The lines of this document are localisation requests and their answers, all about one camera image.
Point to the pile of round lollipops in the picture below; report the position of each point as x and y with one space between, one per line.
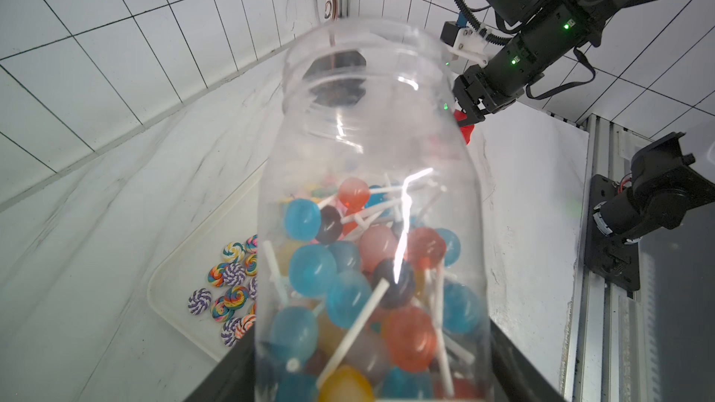
369 295

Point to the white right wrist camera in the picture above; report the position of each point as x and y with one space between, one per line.
465 42

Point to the copper glass rack dark base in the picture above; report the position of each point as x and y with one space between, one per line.
331 11

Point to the pile of colourful candies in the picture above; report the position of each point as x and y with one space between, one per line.
231 299

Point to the red lid candy jar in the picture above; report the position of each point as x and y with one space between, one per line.
373 98

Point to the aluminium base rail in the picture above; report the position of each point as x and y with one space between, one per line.
633 188

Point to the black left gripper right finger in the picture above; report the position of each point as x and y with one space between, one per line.
518 379

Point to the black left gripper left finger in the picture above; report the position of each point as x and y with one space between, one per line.
233 379

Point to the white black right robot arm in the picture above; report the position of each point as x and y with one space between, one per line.
511 15

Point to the white cutting board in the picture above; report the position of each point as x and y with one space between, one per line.
187 268

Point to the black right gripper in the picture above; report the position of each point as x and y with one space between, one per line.
560 26

